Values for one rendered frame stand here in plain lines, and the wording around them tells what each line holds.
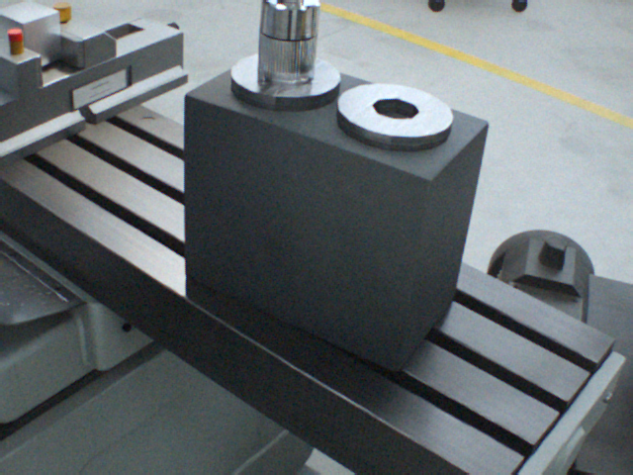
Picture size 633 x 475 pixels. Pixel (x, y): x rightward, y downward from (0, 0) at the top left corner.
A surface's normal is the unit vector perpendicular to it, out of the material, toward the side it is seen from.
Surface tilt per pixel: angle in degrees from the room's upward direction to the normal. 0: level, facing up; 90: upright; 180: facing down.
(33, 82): 90
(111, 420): 90
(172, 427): 90
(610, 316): 0
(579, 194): 0
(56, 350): 90
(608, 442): 0
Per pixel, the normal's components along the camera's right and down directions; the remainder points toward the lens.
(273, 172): -0.51, 0.47
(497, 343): 0.07, -0.81
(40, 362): 0.77, 0.41
